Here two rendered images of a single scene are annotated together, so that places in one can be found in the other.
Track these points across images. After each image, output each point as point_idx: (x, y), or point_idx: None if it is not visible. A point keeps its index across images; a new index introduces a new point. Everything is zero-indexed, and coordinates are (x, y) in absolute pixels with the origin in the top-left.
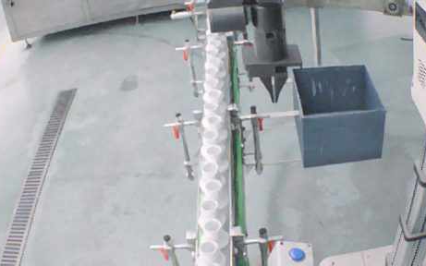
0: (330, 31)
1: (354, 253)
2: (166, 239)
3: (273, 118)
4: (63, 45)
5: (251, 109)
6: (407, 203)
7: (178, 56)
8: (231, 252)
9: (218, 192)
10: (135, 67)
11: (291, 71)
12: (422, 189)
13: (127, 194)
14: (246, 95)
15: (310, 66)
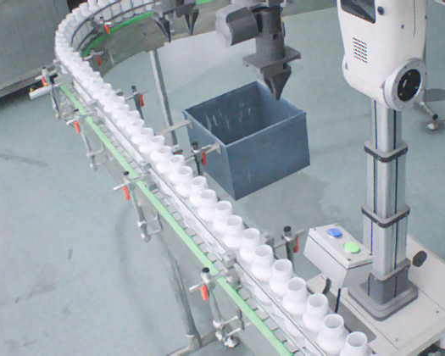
0: (148, 82)
1: (311, 280)
2: (207, 270)
3: None
4: None
5: (194, 145)
6: (368, 191)
7: None
8: (276, 254)
9: (230, 209)
10: None
11: (185, 112)
12: (386, 165)
13: (17, 324)
14: (88, 180)
15: (201, 102)
